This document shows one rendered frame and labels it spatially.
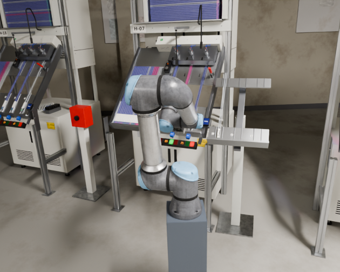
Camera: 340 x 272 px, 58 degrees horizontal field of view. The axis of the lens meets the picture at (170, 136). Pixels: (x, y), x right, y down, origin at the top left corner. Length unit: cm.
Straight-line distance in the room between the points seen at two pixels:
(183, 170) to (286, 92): 412
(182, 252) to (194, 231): 13
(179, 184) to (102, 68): 382
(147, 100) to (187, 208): 52
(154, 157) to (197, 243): 45
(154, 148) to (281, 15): 410
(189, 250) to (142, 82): 79
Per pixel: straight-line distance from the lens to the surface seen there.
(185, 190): 134
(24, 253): 233
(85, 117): 247
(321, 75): 546
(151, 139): 124
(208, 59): 218
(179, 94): 113
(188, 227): 141
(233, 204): 221
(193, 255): 150
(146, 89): 113
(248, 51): 500
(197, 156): 234
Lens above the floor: 136
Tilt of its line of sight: 20 degrees down
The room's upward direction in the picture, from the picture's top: 2 degrees counter-clockwise
